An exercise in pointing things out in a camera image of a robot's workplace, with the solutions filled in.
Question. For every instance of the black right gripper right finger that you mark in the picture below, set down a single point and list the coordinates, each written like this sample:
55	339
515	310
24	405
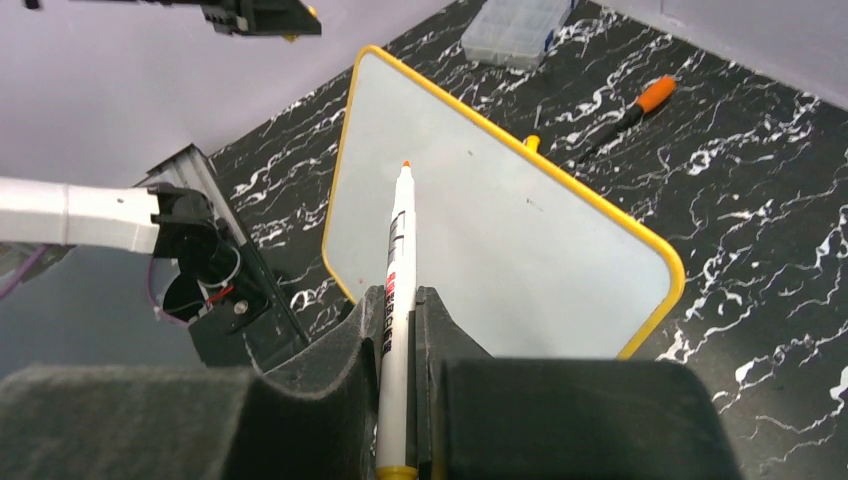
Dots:
482	417

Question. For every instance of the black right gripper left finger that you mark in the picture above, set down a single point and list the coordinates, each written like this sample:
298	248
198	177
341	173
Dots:
312	417

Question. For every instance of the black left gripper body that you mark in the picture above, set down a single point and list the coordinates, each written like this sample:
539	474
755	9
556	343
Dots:
289	19

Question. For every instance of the white orange marker pen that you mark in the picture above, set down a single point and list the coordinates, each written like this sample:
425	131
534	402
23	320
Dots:
395	451

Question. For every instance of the yellow framed whiteboard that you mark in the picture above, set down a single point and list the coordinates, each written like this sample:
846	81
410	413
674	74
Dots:
529	261

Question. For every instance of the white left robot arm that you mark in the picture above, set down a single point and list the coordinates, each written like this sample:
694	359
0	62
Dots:
180	216

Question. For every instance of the clear plastic organizer box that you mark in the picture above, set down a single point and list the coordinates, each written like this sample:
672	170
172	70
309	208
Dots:
515	34

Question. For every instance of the orange handled screwdriver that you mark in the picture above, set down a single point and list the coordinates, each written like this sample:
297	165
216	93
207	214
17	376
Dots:
648	101

